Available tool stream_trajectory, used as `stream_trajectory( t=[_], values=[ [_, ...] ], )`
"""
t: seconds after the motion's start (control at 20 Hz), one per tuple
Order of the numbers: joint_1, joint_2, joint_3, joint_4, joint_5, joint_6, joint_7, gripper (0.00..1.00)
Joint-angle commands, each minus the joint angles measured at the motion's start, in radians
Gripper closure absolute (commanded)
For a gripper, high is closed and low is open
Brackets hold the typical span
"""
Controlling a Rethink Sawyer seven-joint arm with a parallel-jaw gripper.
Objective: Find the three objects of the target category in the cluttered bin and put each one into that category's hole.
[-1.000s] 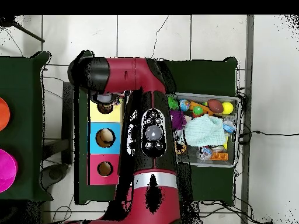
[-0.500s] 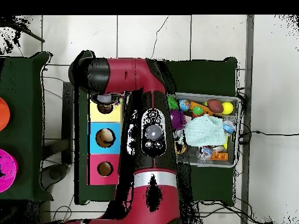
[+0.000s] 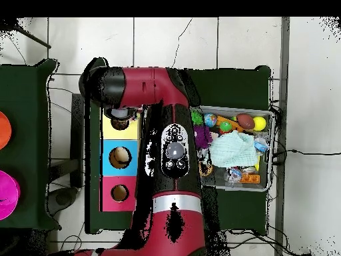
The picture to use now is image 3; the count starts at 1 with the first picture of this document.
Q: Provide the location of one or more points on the purple spiky ball with eyes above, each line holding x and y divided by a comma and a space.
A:
203, 137

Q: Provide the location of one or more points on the small globe print ball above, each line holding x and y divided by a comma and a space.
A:
210, 119

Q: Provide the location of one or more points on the orange disc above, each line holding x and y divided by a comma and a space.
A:
3, 130

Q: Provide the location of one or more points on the dark green side table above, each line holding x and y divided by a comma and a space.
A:
29, 106

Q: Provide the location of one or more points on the yellow ball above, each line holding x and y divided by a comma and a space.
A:
259, 123

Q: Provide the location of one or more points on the black tripod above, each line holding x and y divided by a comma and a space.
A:
8, 24

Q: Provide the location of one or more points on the dark green table cloth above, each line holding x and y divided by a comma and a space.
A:
234, 85

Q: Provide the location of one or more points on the orange toy brick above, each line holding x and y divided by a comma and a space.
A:
250, 178

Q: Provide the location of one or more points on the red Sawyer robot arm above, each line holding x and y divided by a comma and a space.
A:
149, 88

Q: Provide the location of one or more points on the clear mesh bin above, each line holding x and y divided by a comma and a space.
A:
240, 186

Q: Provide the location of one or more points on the clear plastic bottle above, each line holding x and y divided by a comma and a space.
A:
260, 144

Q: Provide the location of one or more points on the small green ball with eyes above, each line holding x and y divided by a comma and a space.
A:
226, 126

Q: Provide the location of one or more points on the brown toy football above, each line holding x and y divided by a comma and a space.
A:
245, 120

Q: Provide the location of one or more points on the mint green cloth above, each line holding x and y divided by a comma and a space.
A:
233, 150

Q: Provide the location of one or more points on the pink disc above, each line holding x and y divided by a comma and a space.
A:
7, 194

